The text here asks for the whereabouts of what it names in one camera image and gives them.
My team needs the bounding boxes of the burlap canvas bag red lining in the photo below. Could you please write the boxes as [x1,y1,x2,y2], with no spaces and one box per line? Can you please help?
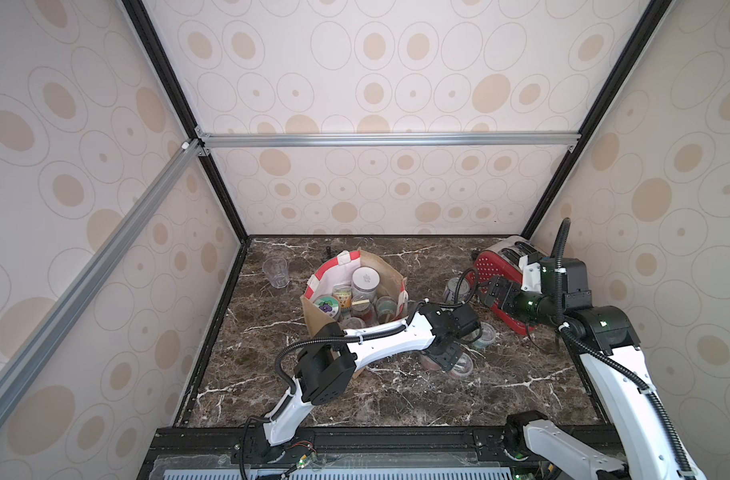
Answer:
[300,250,409,336]

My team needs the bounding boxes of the purple flower label jar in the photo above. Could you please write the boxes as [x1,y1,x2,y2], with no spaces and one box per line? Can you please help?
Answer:
[314,296,341,321]

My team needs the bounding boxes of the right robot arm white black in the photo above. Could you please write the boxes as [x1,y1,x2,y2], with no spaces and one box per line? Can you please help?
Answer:
[475,219,705,479]

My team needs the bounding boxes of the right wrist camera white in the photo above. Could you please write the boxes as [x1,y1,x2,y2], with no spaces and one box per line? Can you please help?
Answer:
[519,254,542,294]

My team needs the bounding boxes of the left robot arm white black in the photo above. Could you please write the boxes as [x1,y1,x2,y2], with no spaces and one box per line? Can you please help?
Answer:
[240,301,482,463]

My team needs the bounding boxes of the clear plastic cup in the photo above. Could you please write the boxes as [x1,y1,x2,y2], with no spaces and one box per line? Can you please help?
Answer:
[262,256,290,289]

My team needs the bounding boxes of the large white lid canister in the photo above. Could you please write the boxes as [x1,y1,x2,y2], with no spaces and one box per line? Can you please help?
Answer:
[351,266,381,302]

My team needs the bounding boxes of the silver diagonal rail left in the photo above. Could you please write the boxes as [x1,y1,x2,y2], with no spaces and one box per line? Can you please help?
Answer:
[0,139,204,429]

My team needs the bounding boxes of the clear small seed jar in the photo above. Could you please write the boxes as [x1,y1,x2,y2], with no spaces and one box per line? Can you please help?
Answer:
[449,353,474,379]

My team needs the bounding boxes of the silver horizontal rail back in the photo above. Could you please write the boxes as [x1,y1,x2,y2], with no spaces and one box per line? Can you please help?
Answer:
[201,131,581,149]

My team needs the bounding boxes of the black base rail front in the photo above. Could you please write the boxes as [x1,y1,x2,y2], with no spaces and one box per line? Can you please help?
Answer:
[139,424,557,479]

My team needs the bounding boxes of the teal label seed jar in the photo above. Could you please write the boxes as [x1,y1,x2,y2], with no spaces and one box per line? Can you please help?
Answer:
[472,322,498,350]

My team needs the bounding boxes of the red silver toaster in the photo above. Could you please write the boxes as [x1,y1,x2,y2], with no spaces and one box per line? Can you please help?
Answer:
[471,235,546,336]

